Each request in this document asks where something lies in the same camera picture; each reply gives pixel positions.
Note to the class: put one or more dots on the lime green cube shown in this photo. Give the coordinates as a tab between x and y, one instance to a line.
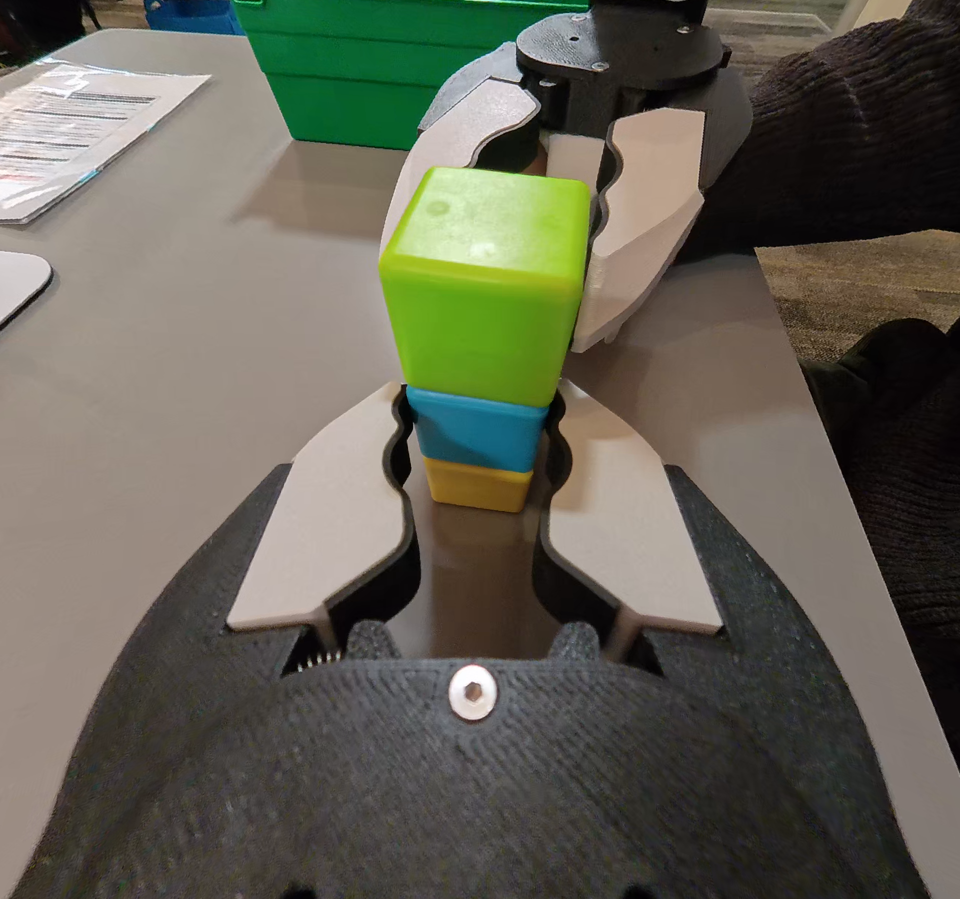
480	291

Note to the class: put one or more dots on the laminated paper sheet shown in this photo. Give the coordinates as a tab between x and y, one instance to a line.
82	134

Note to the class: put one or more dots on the grey desk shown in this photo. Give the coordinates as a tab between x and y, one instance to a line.
187	351

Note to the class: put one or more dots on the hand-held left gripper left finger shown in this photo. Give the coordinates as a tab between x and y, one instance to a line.
337	524

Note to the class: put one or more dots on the blue plastic tub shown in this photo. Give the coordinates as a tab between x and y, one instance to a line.
191	18

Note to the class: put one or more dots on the white board stand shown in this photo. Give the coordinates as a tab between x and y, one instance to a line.
19	284

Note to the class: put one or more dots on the person's black clothed legs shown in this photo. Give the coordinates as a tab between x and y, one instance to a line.
900	501

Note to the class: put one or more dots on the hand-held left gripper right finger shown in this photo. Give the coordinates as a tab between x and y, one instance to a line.
626	531

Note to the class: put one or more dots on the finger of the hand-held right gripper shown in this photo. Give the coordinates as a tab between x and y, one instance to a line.
480	119
652	194

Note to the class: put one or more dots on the blue cube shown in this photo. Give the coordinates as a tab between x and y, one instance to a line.
476	430

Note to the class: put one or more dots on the person's right forearm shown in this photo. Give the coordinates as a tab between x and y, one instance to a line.
847	126

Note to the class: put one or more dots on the green plastic bin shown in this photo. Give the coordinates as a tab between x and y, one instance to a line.
337	104

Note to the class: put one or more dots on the yellow cube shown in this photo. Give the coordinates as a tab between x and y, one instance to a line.
476	486

